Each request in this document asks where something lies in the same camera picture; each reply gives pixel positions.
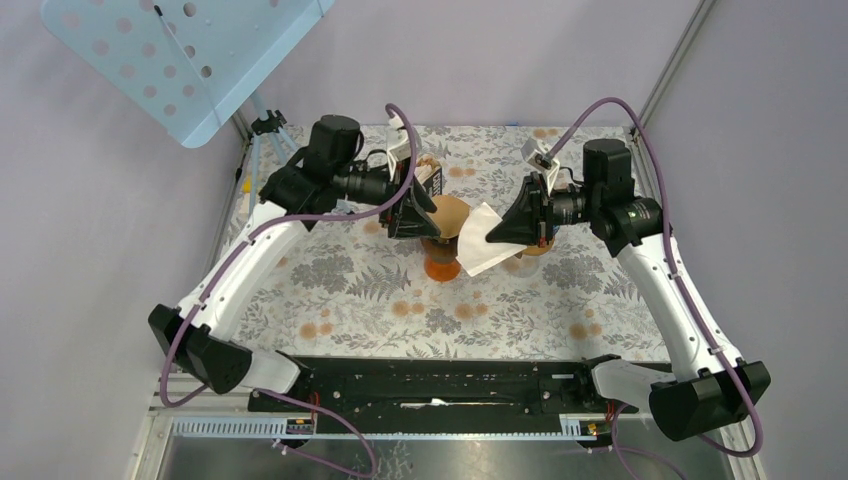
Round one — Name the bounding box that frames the light blue music stand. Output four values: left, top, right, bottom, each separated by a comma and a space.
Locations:
39, 0, 338, 233

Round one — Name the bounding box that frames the orange coffee filter box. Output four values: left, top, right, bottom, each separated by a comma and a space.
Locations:
415, 154, 444, 197

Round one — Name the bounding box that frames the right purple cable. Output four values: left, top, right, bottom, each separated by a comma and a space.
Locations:
539, 97, 765, 480

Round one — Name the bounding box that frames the clear glass carafe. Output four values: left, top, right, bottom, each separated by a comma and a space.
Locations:
501, 255, 540, 278

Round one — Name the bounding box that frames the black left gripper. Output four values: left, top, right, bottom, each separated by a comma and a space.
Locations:
335, 156, 442, 238

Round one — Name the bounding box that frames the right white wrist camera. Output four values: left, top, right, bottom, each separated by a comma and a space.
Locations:
520, 137, 561, 193

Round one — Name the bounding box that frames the floral tablecloth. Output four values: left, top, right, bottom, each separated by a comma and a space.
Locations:
190, 124, 690, 364

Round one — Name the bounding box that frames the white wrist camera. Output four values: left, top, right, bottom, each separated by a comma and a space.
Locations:
520, 137, 561, 193
385, 116, 420, 176

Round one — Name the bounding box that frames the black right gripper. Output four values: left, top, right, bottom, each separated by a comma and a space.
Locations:
485, 172, 600, 249

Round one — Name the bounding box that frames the orange glass carafe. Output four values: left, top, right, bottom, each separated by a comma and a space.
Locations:
424, 256, 462, 282

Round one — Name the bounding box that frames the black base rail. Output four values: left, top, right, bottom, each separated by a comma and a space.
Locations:
288, 356, 618, 435

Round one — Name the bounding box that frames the white paper coffee filter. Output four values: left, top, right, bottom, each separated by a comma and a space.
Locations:
457, 202, 525, 277

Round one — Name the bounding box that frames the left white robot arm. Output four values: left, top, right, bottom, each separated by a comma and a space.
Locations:
148, 103, 441, 411

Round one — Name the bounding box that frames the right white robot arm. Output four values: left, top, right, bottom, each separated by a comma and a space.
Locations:
485, 138, 771, 441

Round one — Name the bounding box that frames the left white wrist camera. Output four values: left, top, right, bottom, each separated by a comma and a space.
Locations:
385, 116, 420, 176

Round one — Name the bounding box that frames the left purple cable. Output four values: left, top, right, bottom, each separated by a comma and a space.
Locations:
158, 102, 420, 480

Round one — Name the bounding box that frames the purple cable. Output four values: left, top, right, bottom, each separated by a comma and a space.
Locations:
158, 102, 420, 480
539, 97, 765, 480

